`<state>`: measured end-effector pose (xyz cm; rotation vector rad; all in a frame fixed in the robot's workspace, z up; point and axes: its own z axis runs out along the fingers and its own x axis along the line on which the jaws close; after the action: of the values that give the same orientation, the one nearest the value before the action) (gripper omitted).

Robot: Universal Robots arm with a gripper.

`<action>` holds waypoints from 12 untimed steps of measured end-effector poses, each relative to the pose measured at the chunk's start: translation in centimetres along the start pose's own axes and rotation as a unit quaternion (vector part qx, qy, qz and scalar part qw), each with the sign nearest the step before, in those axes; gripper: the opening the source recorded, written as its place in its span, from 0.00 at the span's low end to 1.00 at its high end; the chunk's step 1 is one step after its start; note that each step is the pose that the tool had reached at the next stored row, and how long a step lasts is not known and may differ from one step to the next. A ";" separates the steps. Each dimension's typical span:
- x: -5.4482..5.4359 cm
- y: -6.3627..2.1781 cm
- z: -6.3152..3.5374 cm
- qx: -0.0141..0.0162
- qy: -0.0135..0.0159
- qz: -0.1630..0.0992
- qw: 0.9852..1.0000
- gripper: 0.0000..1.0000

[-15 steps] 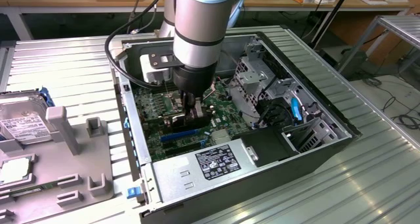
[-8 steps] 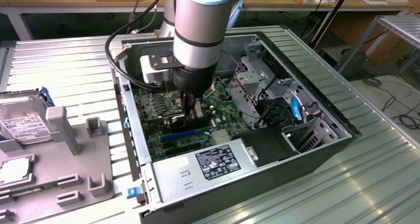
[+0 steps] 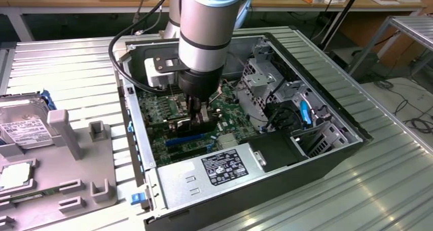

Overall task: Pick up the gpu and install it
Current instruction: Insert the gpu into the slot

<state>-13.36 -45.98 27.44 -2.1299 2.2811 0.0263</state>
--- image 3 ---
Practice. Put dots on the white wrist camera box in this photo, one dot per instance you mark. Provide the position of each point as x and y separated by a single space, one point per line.
159 76

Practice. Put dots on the CPU socket with metal latch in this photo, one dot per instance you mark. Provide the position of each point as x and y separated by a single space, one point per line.
220 91

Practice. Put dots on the Nvidia graphics card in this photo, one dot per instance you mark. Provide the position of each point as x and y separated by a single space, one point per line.
189 132

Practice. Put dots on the blue plastic latch strip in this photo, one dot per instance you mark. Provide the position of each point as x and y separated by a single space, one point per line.
305 113

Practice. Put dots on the blue case latch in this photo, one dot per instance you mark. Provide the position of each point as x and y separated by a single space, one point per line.
135 198

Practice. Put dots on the silver chipset heatsink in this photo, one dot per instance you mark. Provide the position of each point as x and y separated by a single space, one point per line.
228 140

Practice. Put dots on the CPU chip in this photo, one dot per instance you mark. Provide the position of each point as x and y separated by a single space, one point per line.
15 174

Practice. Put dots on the silver hard disk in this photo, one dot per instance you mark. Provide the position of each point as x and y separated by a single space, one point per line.
20 119

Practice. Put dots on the black stand pole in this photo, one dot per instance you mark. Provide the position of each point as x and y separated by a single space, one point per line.
341 15

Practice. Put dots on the metal disk bay cage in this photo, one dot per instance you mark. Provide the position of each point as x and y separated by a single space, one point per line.
261 81

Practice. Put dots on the silver power supply unit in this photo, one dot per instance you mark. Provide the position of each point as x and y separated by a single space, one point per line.
189 180

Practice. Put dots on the green motherboard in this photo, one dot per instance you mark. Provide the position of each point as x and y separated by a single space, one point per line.
233 114

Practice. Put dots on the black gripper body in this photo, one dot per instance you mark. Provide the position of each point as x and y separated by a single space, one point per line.
200 86

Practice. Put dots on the open black PC case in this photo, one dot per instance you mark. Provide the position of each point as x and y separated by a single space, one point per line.
339 94

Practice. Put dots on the green RAM stick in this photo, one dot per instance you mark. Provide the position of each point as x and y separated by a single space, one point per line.
30 195

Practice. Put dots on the wooden desk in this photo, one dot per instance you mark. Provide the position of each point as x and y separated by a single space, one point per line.
277 4

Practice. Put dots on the blue disk carrier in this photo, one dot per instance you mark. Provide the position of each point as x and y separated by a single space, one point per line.
47 101

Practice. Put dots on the metal slat frame table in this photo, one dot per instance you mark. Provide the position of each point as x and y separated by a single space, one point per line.
412 28

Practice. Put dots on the grey parts rack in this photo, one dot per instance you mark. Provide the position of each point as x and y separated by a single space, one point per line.
51 165

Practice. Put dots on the blue expansion slot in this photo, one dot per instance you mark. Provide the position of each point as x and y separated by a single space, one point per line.
182 141

